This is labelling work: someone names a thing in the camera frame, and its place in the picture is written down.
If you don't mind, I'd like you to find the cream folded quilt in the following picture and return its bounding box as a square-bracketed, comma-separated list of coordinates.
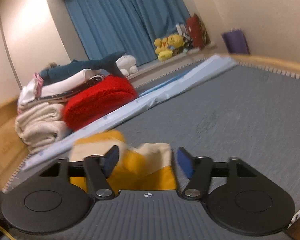
[15, 102, 70, 154]

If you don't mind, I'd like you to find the teal shark plush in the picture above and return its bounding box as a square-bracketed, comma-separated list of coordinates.
[39, 51, 125, 86]

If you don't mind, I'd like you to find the white plush toy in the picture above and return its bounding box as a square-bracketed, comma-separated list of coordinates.
[116, 55, 138, 77]

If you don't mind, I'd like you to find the beige and mustard hooded jacket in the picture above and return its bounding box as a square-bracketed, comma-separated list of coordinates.
[69, 130, 177, 193]

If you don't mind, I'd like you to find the light blue folded sheet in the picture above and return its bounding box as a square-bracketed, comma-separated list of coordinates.
[21, 55, 237, 171]

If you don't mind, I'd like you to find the dark patterned folded garment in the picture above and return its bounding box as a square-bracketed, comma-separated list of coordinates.
[24, 72, 105, 106]

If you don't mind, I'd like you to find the red folded blanket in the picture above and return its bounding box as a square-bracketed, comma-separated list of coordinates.
[63, 75, 138, 131]

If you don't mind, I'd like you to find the blue curtain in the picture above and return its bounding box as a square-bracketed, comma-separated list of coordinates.
[63, 0, 190, 65]

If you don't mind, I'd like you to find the grey quilted mattress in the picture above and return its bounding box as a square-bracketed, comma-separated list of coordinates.
[6, 61, 300, 212]

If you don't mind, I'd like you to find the yellow bear plush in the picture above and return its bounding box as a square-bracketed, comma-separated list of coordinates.
[167, 34, 185, 51]

